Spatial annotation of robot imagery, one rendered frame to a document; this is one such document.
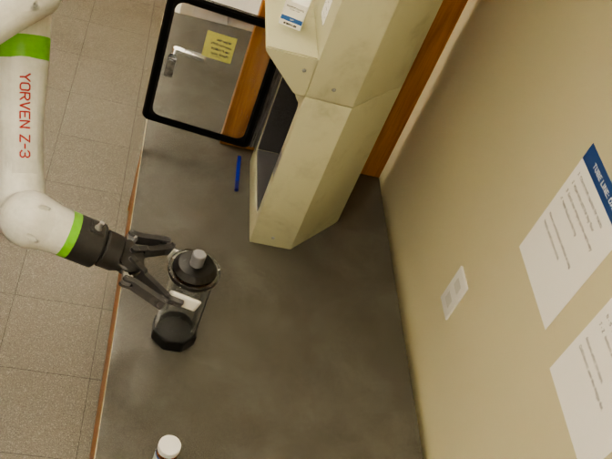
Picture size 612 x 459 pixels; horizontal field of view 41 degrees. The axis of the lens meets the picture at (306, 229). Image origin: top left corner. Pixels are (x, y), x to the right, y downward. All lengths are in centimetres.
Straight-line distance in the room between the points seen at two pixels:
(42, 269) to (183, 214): 115
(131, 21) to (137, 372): 300
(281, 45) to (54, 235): 60
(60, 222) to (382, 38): 74
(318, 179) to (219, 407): 58
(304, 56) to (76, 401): 154
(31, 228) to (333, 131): 70
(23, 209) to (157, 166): 72
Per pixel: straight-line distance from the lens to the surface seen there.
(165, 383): 178
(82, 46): 427
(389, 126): 235
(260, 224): 206
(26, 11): 157
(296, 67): 177
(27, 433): 278
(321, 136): 188
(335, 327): 200
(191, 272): 166
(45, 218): 159
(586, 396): 143
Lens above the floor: 240
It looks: 42 degrees down
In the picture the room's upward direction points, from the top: 24 degrees clockwise
